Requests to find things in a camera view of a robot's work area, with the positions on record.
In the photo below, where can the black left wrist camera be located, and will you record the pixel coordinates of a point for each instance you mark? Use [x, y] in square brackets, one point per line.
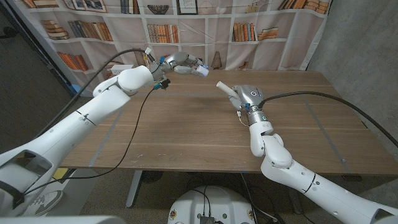
[163, 84]

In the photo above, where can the white sneaker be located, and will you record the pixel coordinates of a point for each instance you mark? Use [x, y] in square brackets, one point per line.
[43, 203]

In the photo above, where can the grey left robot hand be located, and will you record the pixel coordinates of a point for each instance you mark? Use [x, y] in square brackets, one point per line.
[174, 60]

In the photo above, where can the white PVC connector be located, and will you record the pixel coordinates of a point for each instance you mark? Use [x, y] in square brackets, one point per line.
[203, 71]

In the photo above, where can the white power strip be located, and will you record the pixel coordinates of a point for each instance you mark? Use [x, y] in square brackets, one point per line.
[119, 68]

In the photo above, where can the grey table leg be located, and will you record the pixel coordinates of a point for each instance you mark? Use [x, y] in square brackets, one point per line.
[293, 199]
[134, 188]

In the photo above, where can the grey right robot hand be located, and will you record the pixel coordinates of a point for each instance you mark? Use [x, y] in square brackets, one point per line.
[250, 95]

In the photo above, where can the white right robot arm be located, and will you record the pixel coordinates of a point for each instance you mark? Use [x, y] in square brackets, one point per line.
[298, 174]

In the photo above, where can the dark grey partition panel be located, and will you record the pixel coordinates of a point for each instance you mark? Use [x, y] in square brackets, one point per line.
[21, 77]

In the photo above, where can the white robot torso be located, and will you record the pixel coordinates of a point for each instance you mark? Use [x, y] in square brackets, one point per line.
[214, 202]

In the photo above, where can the white PVC pipe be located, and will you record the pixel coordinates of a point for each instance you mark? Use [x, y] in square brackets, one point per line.
[226, 89]

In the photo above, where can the printed bookshelf backdrop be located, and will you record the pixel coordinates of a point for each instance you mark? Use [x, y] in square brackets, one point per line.
[124, 31]

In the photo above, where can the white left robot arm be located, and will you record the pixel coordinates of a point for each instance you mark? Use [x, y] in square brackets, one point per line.
[77, 124]

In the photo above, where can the yellow flat object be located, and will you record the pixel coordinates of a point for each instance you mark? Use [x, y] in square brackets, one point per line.
[60, 172]

